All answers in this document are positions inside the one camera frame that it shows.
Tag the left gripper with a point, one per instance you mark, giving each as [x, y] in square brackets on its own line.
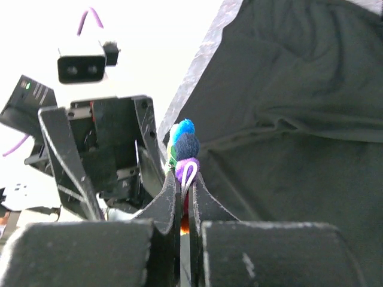
[109, 150]

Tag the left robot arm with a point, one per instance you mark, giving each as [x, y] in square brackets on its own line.
[21, 113]

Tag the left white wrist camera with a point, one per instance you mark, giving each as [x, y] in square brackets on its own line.
[84, 61]

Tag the black polo shirt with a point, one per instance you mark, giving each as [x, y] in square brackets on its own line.
[286, 99]

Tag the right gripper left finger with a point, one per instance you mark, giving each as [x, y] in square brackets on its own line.
[144, 251]

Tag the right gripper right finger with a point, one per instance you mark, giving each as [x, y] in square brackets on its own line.
[226, 251]

